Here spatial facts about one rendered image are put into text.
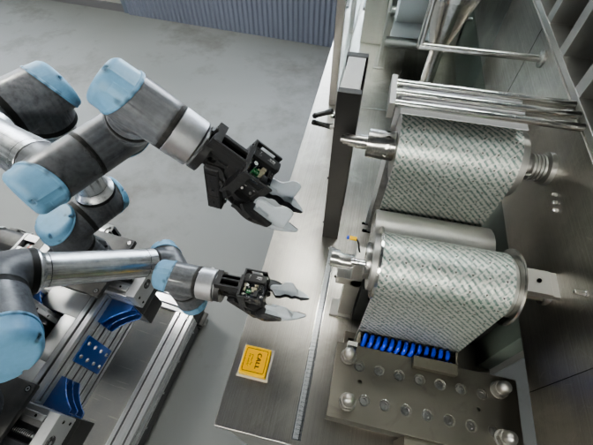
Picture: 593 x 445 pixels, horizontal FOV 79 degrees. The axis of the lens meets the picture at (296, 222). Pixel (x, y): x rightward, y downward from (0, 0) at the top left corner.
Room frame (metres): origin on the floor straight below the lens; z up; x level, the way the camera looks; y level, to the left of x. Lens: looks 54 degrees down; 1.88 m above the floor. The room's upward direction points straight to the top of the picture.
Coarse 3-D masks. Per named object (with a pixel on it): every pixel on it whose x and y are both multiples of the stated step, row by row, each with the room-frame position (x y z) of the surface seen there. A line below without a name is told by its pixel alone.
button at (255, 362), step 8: (248, 352) 0.27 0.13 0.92; (256, 352) 0.27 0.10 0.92; (264, 352) 0.27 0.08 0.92; (248, 360) 0.25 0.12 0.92; (256, 360) 0.25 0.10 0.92; (264, 360) 0.25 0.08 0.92; (240, 368) 0.23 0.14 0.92; (248, 368) 0.23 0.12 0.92; (256, 368) 0.23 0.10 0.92; (264, 368) 0.23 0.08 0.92; (256, 376) 0.22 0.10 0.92; (264, 376) 0.21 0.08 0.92
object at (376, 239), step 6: (378, 234) 0.39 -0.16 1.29; (372, 240) 0.40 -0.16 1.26; (378, 240) 0.37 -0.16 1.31; (378, 246) 0.36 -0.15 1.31; (378, 252) 0.35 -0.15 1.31; (372, 258) 0.34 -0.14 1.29; (378, 258) 0.34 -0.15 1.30; (372, 264) 0.33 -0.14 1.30; (516, 264) 0.32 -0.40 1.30; (372, 270) 0.32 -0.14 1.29; (516, 270) 0.31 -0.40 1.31; (372, 276) 0.31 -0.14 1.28; (366, 282) 0.32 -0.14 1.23; (372, 282) 0.31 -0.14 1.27; (516, 282) 0.29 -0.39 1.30; (366, 288) 0.31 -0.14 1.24; (516, 288) 0.28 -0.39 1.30; (516, 294) 0.27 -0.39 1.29; (516, 300) 0.26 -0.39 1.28; (510, 306) 0.25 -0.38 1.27
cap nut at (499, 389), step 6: (492, 384) 0.17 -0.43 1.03; (498, 384) 0.17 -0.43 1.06; (504, 384) 0.17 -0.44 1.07; (510, 384) 0.17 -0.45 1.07; (492, 390) 0.16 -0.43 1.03; (498, 390) 0.16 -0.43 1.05; (504, 390) 0.15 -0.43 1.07; (510, 390) 0.15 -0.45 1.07; (498, 396) 0.15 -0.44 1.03; (504, 396) 0.15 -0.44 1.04
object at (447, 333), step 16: (368, 304) 0.30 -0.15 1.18; (384, 304) 0.29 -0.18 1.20; (368, 320) 0.29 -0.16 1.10; (384, 320) 0.29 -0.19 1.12; (400, 320) 0.28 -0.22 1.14; (416, 320) 0.27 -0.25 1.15; (432, 320) 0.27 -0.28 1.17; (448, 320) 0.26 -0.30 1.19; (464, 320) 0.26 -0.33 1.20; (384, 336) 0.28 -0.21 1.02; (400, 336) 0.28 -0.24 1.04; (416, 336) 0.27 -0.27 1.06; (432, 336) 0.26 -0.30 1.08; (448, 336) 0.26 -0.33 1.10; (464, 336) 0.25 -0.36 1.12
